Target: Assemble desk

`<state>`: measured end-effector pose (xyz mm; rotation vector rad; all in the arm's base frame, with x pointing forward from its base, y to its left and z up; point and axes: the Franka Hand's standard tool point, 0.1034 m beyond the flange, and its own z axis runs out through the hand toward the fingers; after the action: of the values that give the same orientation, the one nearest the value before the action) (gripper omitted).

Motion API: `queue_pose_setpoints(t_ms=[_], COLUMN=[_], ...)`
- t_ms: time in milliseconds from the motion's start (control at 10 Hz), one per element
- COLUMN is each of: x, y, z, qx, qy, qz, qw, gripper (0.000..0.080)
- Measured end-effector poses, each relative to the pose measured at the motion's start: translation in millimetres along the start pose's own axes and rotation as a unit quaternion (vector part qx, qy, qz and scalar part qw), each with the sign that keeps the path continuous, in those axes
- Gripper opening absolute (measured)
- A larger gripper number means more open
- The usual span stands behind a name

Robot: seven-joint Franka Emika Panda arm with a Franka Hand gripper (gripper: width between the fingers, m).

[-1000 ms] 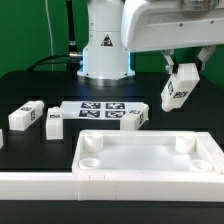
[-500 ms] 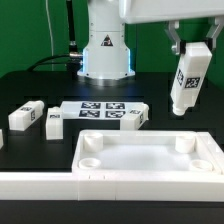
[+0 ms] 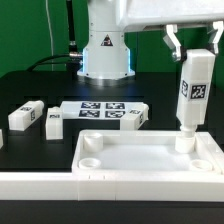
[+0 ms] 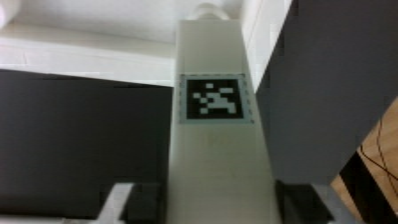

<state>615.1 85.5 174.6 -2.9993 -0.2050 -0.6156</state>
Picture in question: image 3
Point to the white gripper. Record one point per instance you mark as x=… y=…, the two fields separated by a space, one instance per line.
x=139 y=15

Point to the white marker base plate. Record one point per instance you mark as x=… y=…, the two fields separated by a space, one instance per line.
x=96 y=110

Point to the white desk tabletop tray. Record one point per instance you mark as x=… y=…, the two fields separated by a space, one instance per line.
x=150 y=151

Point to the white part at left edge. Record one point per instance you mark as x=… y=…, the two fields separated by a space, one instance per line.
x=1 y=139

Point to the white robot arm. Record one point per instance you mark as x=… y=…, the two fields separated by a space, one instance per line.
x=107 y=57

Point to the white L-shaped obstacle wall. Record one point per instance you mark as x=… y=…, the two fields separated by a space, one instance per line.
x=153 y=187

